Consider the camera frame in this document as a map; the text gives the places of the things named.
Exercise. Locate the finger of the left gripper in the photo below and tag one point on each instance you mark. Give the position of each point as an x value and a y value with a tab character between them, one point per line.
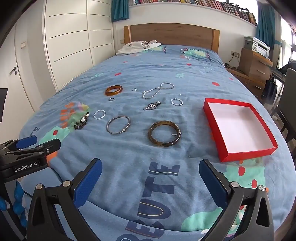
49	147
14	145

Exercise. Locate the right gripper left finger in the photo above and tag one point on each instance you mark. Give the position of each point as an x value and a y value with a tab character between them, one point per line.
44	222

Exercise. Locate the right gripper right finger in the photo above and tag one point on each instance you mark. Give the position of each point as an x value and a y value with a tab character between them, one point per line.
257	220

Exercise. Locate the twisted silver bangle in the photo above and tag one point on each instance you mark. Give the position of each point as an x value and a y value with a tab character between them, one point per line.
99	114

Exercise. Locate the amber orange bangle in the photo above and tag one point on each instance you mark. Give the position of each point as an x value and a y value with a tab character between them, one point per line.
113	90

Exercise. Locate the thin silver bangle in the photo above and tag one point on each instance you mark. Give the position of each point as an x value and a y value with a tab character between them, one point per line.
118	124

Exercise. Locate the red shallow box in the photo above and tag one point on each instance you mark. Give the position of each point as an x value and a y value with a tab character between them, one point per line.
239	131

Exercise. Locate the dark tortoiseshell bangle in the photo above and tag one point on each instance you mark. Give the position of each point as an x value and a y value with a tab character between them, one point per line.
164	133

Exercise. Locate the blue gloved left hand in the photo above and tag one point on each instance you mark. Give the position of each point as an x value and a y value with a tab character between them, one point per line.
18	205

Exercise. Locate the white door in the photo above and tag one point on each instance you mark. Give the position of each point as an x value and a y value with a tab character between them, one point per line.
17	108

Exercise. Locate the blue printed bedspread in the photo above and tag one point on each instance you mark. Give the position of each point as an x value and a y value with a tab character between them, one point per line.
151	118

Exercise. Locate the white wardrobe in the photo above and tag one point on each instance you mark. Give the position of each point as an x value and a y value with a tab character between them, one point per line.
77	36

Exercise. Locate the dark office chair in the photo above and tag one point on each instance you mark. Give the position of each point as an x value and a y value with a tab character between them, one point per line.
286	106

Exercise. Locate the white garment on bed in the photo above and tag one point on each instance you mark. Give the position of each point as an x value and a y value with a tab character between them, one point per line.
137	47

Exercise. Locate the wooden drawer cabinet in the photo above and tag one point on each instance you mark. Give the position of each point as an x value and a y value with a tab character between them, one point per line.
253	71

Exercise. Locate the teal curtain left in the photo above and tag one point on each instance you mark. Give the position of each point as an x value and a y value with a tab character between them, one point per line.
119	10

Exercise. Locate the teal curtain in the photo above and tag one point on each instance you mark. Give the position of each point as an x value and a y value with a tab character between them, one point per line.
119	10
265	30

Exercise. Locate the wooden headboard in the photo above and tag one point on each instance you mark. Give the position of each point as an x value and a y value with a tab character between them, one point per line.
174	34

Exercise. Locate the white printer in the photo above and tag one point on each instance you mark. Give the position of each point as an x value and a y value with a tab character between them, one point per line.
256	45

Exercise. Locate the teal curtain right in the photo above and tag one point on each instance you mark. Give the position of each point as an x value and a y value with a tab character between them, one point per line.
265	30

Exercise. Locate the row of books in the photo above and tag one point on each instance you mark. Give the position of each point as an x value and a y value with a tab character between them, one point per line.
225	6

